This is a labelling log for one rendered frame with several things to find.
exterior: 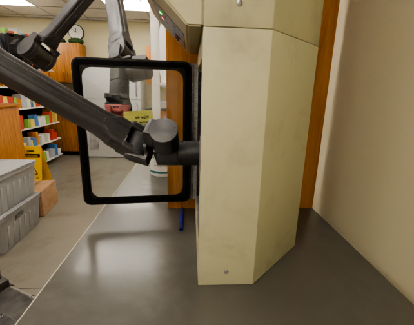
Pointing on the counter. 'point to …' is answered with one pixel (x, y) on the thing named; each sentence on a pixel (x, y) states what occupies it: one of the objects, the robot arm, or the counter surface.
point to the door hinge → (194, 124)
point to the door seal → (83, 128)
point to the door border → (183, 124)
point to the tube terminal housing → (253, 132)
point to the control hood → (184, 19)
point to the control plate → (169, 24)
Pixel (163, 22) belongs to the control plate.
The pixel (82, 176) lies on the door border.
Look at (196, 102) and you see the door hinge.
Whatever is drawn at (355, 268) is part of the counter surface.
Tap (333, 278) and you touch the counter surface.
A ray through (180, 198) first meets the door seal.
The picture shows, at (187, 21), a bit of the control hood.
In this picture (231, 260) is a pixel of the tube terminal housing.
